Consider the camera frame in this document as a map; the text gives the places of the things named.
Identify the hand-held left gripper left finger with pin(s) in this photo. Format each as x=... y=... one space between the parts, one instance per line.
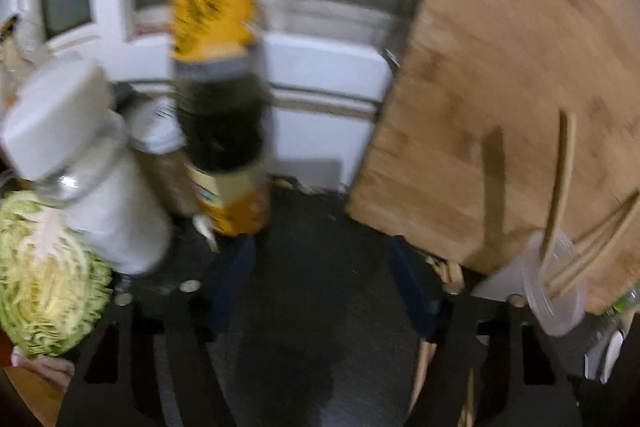
x=230 y=279

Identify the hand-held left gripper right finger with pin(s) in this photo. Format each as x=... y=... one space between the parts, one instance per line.
x=407 y=287

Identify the clear plastic cup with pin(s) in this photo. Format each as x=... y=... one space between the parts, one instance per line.
x=545 y=304

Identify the small pepper jar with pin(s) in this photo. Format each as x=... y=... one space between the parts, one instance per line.
x=165 y=167

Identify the white lid salt jar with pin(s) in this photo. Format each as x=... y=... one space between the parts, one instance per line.
x=115 y=217

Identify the dark soy sauce bottle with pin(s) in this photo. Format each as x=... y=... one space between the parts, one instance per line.
x=220 y=122

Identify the halved green cabbage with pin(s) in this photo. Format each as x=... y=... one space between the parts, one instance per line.
x=45 y=282

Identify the pale pink cloth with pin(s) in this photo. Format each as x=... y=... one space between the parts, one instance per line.
x=47 y=367

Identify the green label drink bottle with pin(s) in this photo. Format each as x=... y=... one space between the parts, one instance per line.
x=625 y=307

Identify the wooden cutting board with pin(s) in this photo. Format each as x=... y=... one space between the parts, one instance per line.
x=500 y=57

